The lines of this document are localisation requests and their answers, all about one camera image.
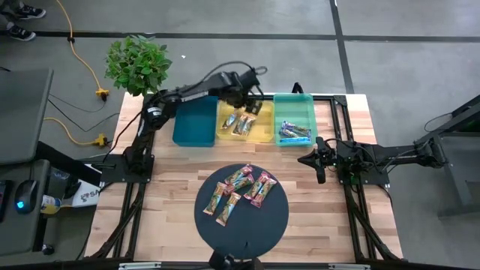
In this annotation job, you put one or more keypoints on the black aluminium rig frame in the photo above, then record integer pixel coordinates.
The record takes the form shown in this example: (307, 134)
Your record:
(339, 100)

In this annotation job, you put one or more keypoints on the blue-ended Chewy granola bar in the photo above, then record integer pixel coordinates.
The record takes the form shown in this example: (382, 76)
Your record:
(288, 134)
(296, 140)
(297, 129)

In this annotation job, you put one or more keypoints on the dark teal plastic bin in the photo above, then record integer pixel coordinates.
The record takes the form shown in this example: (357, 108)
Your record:
(195, 123)

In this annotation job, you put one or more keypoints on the yellow translucent plastic bin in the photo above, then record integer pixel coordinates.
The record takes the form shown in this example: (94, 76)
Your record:
(266, 127)

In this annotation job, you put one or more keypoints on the black computer mouse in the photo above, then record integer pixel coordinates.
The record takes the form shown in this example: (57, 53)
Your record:
(25, 195)

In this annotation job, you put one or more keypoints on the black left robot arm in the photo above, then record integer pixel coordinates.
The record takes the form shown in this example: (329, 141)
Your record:
(195, 92)

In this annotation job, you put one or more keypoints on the red-ended Chewy granola bar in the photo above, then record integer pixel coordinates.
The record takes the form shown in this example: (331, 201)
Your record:
(257, 185)
(263, 192)
(239, 174)
(240, 183)

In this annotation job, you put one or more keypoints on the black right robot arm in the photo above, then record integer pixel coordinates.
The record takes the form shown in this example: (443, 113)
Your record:
(397, 157)

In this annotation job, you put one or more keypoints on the grey desk top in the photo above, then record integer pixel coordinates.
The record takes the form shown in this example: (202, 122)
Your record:
(15, 232)
(22, 112)

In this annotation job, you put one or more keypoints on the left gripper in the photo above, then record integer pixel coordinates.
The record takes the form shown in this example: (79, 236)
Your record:
(243, 92)

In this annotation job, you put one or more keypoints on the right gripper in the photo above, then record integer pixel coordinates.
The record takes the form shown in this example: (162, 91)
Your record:
(324, 160)

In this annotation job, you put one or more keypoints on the person's shoe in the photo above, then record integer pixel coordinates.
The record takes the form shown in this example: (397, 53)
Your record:
(32, 12)
(20, 33)

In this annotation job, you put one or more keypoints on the white box with logo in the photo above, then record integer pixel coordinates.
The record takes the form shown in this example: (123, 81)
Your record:
(88, 197)

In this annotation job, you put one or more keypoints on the light turquoise plastic bin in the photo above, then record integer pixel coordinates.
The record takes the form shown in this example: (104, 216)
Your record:
(296, 108)

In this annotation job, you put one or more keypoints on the black bulky device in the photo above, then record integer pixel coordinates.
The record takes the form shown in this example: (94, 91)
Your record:
(225, 261)

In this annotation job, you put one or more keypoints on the dark round plate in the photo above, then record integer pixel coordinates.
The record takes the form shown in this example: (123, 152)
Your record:
(243, 236)

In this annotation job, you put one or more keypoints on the yellow and white bottle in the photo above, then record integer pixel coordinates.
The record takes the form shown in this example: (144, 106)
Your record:
(50, 204)

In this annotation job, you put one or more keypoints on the silver aluminium bracket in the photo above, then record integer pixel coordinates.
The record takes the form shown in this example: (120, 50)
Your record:
(348, 266)
(140, 266)

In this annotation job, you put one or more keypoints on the potted green plant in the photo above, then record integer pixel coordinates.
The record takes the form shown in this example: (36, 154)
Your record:
(137, 63)

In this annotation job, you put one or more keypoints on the dark grey metal stand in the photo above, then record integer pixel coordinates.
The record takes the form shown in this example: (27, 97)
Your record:
(457, 168)

